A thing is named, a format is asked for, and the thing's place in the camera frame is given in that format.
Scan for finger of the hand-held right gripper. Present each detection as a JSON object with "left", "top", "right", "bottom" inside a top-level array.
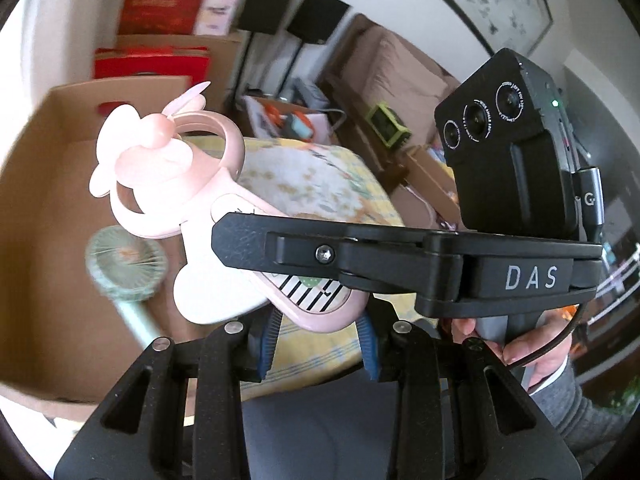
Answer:
[
  {"left": 339, "top": 271, "right": 417, "bottom": 307},
  {"left": 211, "top": 211, "right": 427, "bottom": 293}
]

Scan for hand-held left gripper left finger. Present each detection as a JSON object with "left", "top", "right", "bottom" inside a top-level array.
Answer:
[{"left": 54, "top": 310, "right": 281, "bottom": 480}]

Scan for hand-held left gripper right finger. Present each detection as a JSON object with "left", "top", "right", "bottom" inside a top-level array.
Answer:
[{"left": 355, "top": 305, "right": 577, "bottom": 480}]

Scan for pink handheld fan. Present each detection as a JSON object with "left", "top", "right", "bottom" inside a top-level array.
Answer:
[{"left": 89, "top": 81, "right": 368, "bottom": 333}]

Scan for large cardboard box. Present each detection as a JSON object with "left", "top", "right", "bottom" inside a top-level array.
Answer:
[{"left": 0, "top": 75, "right": 246, "bottom": 423}]

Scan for person's right forearm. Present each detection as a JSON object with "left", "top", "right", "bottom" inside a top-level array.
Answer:
[{"left": 532, "top": 360, "right": 626, "bottom": 480}]

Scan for person's right hand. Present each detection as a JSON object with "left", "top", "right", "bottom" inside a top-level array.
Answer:
[{"left": 451, "top": 317, "right": 573, "bottom": 392}]

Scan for yellow plaid blanket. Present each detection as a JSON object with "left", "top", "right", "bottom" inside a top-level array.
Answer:
[{"left": 200, "top": 137, "right": 406, "bottom": 401}]

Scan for small open cardboard box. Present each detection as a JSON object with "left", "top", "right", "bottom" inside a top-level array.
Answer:
[{"left": 400, "top": 145, "right": 461, "bottom": 221}]

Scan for person's grey trousers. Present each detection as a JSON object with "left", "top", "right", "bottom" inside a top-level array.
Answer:
[{"left": 241, "top": 370, "right": 401, "bottom": 480}]

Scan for teal plastic device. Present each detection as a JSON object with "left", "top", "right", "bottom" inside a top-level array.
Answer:
[{"left": 287, "top": 112, "right": 316, "bottom": 138}]

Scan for cardboard box with papers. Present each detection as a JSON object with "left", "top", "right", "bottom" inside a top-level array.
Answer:
[{"left": 242, "top": 92, "right": 333, "bottom": 146}]

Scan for green portable radio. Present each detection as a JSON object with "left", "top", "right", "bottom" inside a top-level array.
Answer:
[{"left": 367, "top": 101, "right": 413, "bottom": 148}]

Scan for printed paper sheet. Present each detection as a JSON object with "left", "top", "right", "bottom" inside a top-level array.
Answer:
[{"left": 247, "top": 97, "right": 281, "bottom": 138}]

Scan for beige sofa cushion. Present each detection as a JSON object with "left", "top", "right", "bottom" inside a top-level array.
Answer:
[{"left": 357, "top": 25, "right": 463, "bottom": 151}]

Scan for white metal rack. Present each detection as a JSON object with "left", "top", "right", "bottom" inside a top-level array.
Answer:
[{"left": 590, "top": 242, "right": 640, "bottom": 321}]

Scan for green handheld fan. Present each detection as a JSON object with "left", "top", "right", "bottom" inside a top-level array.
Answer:
[{"left": 84, "top": 225, "right": 168, "bottom": 346}]

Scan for black speaker stand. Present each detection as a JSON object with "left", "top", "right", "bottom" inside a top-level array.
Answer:
[
  {"left": 280, "top": 42, "right": 306, "bottom": 101},
  {"left": 227, "top": 32, "right": 261, "bottom": 111}
]

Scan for wooden sofa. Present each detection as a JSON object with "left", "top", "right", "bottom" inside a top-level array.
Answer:
[{"left": 315, "top": 12, "right": 466, "bottom": 196}]

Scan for red cookie box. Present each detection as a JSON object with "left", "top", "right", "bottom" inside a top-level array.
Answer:
[{"left": 94, "top": 47, "right": 211, "bottom": 81}]

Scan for white pink carton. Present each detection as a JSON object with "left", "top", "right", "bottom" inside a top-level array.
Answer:
[{"left": 194, "top": 0, "right": 246, "bottom": 36}]

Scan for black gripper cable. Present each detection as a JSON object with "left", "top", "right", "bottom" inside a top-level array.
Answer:
[{"left": 507, "top": 302, "right": 593, "bottom": 367}]

